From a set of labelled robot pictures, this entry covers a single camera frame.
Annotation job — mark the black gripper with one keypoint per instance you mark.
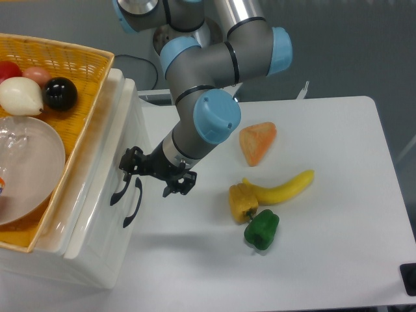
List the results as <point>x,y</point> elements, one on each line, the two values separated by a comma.
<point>178,178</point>

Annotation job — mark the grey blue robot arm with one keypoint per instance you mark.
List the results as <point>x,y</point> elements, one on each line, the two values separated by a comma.
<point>197,77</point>

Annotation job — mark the white drawer cabinet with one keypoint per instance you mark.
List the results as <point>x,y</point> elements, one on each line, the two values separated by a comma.
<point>47,258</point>

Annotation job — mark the yellow bell pepper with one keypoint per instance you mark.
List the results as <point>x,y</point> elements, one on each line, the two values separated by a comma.
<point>242,202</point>

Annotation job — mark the green bell pepper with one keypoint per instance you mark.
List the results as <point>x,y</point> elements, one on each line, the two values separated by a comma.
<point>261,230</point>

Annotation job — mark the yellow woven basket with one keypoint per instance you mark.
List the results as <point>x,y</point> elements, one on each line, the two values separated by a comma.
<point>78,75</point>

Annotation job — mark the black ball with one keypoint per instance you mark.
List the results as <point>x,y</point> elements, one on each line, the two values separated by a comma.
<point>60,94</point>

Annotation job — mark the yellow banana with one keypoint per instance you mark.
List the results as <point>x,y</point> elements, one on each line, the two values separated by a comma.
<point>284,192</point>

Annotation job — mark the clear plastic bag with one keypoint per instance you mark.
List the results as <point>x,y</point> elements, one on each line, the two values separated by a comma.
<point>14,137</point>

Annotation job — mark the pink round fruit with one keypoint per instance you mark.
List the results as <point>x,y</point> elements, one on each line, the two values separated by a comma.
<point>39,75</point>

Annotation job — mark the red tomato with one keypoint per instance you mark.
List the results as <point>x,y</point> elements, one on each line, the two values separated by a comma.
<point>8,70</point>

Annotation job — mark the black table corner object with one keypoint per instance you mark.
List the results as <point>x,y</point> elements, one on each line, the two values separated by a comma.
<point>408,273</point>

